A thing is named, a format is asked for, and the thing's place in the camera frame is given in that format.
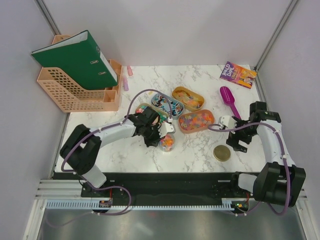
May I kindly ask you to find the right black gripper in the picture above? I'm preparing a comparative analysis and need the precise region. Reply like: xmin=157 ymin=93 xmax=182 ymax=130
xmin=225 ymin=116 xmax=258 ymax=153

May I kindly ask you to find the clear glass jar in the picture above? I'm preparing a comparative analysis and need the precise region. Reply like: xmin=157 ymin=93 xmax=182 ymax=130
xmin=158 ymin=134 xmax=175 ymax=152

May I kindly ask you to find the gold jar lid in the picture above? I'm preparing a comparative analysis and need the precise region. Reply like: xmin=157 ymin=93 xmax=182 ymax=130
xmin=213 ymin=145 xmax=231 ymax=162

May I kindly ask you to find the magenta plastic scoop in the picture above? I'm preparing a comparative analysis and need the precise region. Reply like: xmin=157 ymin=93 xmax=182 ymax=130
xmin=219 ymin=86 xmax=241 ymax=119

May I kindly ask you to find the pink gummy star tray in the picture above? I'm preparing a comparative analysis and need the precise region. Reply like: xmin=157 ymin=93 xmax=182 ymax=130
xmin=178 ymin=109 xmax=216 ymax=134

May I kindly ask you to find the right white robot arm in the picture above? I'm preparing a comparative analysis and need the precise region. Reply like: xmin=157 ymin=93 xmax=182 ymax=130
xmin=219 ymin=101 xmax=306 ymax=207

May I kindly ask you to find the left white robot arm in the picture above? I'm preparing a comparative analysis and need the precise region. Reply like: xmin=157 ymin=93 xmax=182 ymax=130
xmin=59 ymin=107 xmax=175 ymax=197

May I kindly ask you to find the beige candy tray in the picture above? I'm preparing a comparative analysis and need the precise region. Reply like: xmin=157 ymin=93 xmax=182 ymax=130
xmin=135 ymin=103 xmax=169 ymax=124

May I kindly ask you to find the blue lollipop tray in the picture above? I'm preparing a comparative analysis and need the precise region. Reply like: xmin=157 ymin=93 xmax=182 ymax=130
xmin=151 ymin=93 xmax=185 ymax=120

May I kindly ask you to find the peach desk organizer box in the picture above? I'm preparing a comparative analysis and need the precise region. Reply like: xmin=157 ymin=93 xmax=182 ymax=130
xmin=103 ymin=59 xmax=123 ymax=112

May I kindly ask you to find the pink highlighter marker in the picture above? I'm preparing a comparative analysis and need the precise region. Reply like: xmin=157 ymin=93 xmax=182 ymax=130
xmin=122 ymin=76 xmax=129 ymax=92
xmin=127 ymin=65 xmax=133 ymax=77

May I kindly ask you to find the yellow candy tray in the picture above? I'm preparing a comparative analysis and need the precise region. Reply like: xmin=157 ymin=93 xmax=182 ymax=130
xmin=171 ymin=86 xmax=205 ymax=112

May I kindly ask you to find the Roald Dahl paperback book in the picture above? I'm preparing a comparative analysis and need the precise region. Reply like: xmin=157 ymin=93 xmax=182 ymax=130
xmin=219 ymin=61 xmax=257 ymax=89

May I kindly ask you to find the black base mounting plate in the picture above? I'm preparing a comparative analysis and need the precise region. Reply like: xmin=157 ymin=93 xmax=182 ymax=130
xmin=80 ymin=172 xmax=253 ymax=207

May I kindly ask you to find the peach mesh file basket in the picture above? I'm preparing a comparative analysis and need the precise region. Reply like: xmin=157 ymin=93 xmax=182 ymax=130
xmin=36 ymin=34 xmax=108 ymax=113

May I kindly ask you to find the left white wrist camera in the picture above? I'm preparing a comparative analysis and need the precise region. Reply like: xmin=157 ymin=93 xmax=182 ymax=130
xmin=158 ymin=117 xmax=176 ymax=138

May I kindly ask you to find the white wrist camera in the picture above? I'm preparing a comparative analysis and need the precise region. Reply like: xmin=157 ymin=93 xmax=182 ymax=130
xmin=218 ymin=115 xmax=237 ymax=130
xmin=158 ymin=117 xmax=176 ymax=138

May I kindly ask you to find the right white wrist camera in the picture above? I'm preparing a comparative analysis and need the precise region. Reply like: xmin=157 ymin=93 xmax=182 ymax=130
xmin=218 ymin=115 xmax=237 ymax=130

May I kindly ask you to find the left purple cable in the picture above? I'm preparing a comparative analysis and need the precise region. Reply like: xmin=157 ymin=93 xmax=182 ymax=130
xmin=60 ymin=88 xmax=175 ymax=215

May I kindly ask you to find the green ring binder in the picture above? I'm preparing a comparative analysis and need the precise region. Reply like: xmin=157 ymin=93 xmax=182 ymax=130
xmin=31 ymin=30 xmax=118 ymax=90

